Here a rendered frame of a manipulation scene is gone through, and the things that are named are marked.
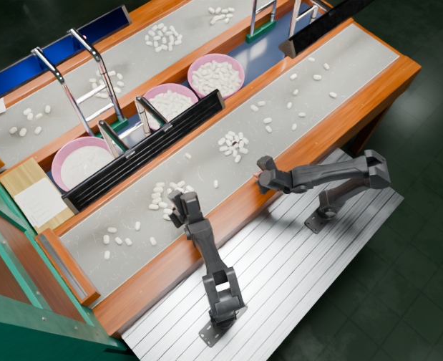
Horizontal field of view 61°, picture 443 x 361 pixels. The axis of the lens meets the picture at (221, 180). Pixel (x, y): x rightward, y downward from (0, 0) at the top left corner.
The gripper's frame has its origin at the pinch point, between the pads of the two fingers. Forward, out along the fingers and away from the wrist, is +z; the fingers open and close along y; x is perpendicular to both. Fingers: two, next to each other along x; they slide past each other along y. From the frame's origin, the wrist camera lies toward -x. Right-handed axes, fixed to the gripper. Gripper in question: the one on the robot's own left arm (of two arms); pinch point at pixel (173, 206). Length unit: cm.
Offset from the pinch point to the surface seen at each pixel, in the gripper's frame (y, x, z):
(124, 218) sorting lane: 16.2, -1.8, 14.0
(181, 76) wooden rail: -47, -27, 48
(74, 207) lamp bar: 27.3, -26.0, -9.3
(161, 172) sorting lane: -7.2, -5.9, 18.9
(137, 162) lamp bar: 3.8, -25.9, -9.3
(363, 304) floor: -56, 116, -10
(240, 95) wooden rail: -58, -12, 22
